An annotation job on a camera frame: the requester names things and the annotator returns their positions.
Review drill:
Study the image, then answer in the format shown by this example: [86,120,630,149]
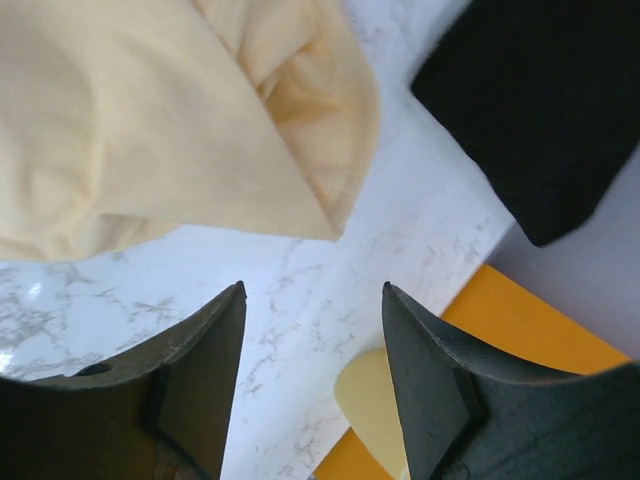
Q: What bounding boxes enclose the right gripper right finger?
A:
[382,283,639,479]

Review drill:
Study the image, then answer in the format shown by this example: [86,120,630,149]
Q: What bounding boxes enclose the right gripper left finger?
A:
[1,283,246,479]

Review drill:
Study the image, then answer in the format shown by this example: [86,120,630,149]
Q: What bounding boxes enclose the cream yellow t shirt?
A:
[1,1,380,262]

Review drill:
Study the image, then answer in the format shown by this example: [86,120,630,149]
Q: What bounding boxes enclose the orange board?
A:
[314,266,628,480]

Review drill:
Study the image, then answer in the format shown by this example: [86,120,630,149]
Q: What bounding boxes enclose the yellow plastic cup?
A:
[333,348,410,479]

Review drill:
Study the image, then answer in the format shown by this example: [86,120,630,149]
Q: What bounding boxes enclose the folded black t shirt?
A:
[411,1,639,247]

